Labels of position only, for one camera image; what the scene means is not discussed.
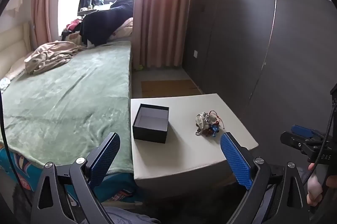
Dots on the pink curtain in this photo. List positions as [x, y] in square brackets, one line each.
[158, 15]
[42, 2]

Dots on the grey trousers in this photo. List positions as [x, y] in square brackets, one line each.
[123, 217]

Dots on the dark grey wardrobe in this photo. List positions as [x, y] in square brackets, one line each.
[231, 50]

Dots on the white side table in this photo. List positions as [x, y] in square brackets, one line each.
[189, 152]

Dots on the person's right hand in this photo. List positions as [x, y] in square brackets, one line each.
[314, 187]

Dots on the pink clothing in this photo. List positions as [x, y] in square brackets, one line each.
[72, 25]

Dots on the flat cardboard sheet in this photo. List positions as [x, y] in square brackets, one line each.
[168, 88]

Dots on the white wall socket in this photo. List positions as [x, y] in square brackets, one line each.
[196, 54]

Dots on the cream floral quilt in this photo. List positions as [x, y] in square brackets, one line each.
[123, 30]

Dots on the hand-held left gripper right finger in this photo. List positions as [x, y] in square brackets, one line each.
[235, 160]

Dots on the cream bed headboard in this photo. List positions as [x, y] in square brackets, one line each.
[13, 42]

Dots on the blue cartoon printed bedsheet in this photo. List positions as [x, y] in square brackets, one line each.
[23, 171]

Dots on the beige crumpled blanket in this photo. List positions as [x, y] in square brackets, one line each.
[50, 56]

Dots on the pile of dark clothes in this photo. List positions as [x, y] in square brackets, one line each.
[105, 23]

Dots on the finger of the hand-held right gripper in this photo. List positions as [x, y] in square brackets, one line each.
[301, 130]
[295, 142]

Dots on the black jewelry box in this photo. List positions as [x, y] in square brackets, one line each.
[151, 126]

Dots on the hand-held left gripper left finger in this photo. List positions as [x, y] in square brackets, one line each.
[105, 158]

